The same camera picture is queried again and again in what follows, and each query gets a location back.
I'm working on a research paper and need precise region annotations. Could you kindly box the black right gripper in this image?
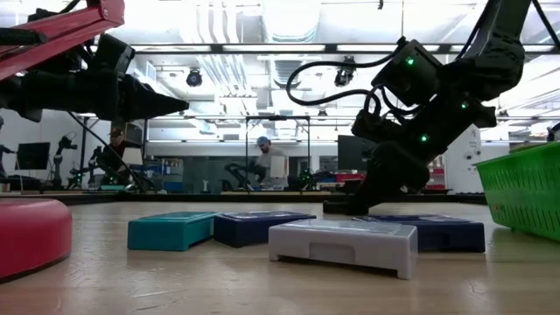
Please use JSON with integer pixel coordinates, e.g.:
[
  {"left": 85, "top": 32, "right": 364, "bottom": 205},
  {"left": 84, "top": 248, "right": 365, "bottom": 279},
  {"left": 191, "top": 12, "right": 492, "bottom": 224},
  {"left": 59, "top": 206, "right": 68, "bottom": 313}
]
[{"left": 349, "top": 80, "right": 498, "bottom": 207}]

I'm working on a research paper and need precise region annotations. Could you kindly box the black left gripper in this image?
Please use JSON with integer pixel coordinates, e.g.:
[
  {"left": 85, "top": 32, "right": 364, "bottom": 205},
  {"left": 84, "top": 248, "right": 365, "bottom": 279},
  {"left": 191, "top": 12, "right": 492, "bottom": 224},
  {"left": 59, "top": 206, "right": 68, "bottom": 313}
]
[{"left": 0, "top": 69, "right": 190, "bottom": 123}]

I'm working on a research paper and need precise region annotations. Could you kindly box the navy blue rectangular box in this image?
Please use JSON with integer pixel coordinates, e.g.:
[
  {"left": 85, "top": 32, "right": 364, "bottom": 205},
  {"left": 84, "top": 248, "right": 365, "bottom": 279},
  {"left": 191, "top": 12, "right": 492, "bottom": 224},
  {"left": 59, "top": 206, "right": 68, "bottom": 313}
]
[
  {"left": 352, "top": 213, "right": 487, "bottom": 254},
  {"left": 213, "top": 210, "right": 317, "bottom": 249}
]

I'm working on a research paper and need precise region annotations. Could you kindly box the white rectangular box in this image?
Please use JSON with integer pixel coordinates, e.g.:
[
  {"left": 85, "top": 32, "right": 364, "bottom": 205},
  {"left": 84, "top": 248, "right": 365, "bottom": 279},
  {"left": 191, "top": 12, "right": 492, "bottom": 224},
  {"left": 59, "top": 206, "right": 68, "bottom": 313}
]
[{"left": 268, "top": 218, "right": 419, "bottom": 280}]

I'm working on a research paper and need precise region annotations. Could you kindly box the teal rectangular box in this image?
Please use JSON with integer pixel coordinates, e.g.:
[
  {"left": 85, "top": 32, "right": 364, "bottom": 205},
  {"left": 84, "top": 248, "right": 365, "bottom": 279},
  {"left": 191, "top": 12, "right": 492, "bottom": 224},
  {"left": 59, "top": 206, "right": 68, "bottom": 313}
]
[{"left": 127, "top": 211, "right": 220, "bottom": 252}]

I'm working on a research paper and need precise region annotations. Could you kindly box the large black monitor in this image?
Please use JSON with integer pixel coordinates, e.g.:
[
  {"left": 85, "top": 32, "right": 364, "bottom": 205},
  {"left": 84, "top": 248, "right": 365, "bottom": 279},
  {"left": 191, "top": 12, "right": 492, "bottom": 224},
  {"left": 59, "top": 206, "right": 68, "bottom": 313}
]
[{"left": 337, "top": 134, "right": 378, "bottom": 174}]

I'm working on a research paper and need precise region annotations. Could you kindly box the black ceiling spotlight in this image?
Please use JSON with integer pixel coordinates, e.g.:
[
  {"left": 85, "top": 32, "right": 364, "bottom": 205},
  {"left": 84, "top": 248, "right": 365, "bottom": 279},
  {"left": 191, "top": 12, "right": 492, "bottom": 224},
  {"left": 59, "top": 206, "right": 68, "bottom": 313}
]
[
  {"left": 185, "top": 68, "right": 204, "bottom": 88},
  {"left": 334, "top": 55, "right": 358, "bottom": 88}
]

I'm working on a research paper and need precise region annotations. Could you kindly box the person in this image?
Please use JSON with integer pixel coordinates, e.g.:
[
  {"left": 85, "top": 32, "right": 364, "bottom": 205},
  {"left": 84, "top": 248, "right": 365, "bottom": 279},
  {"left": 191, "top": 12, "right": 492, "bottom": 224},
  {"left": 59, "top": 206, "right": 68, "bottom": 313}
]
[
  {"left": 102, "top": 127, "right": 132, "bottom": 187},
  {"left": 255, "top": 135, "right": 290, "bottom": 192}
]

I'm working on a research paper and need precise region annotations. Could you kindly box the white pillar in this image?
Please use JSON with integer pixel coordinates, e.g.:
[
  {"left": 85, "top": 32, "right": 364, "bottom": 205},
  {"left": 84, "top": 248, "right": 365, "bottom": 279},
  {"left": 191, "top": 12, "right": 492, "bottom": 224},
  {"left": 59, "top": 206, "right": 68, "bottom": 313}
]
[{"left": 446, "top": 122, "right": 482, "bottom": 193}]

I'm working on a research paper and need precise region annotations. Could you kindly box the black computer monitor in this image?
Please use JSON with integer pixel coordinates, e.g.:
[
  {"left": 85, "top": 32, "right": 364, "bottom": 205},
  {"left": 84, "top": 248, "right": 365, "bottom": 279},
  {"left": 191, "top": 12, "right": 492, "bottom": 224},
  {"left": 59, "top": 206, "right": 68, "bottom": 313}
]
[{"left": 16, "top": 142, "right": 52, "bottom": 171}]

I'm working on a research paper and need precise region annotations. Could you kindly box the green plastic basket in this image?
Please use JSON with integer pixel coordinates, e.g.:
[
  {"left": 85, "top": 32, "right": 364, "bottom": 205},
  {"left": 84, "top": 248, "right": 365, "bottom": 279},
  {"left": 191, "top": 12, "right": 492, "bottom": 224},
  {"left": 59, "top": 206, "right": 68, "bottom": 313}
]
[{"left": 474, "top": 142, "right": 560, "bottom": 243}]

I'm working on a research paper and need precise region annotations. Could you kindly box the red desk lamp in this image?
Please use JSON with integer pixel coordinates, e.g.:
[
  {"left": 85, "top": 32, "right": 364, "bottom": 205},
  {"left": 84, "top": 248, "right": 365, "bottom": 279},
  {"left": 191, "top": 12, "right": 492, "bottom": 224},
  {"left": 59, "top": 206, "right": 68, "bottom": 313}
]
[{"left": 0, "top": 0, "right": 126, "bottom": 282}]

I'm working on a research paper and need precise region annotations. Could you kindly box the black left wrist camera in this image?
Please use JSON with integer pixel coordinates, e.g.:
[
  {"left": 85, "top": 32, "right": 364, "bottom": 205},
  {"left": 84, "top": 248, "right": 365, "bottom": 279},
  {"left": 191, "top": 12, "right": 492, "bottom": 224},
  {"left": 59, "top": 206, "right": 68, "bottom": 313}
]
[{"left": 87, "top": 33, "right": 137, "bottom": 76}]

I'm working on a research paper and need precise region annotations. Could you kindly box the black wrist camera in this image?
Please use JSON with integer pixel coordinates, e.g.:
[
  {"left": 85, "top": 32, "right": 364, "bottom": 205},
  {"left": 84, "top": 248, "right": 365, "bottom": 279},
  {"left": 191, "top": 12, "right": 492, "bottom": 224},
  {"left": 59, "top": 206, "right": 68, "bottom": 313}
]
[
  {"left": 370, "top": 37, "right": 444, "bottom": 109},
  {"left": 87, "top": 33, "right": 137, "bottom": 76}
]

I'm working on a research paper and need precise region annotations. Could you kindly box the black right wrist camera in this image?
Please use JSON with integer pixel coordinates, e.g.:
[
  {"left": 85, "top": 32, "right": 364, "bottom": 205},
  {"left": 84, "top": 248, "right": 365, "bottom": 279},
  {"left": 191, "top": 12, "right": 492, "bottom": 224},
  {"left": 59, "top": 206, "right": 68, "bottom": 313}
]
[{"left": 370, "top": 37, "right": 444, "bottom": 109}]

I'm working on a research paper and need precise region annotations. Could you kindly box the black aluminium table frame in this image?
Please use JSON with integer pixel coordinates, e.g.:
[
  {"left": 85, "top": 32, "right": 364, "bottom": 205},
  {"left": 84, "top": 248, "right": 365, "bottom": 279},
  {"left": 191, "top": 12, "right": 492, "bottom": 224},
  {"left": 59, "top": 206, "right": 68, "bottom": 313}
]
[{"left": 0, "top": 191, "right": 487, "bottom": 205}]

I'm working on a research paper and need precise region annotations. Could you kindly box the black right camera cable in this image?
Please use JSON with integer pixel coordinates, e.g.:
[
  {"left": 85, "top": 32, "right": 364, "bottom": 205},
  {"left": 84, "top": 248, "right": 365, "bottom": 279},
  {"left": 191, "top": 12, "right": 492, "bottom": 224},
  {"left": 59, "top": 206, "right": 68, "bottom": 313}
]
[{"left": 286, "top": 41, "right": 406, "bottom": 116}]

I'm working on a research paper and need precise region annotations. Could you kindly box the silver ceiling duct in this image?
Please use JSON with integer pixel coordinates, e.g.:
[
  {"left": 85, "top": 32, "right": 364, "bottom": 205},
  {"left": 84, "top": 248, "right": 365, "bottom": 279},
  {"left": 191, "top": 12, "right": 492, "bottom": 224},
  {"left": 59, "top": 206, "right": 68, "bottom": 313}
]
[{"left": 261, "top": 0, "right": 323, "bottom": 44}]

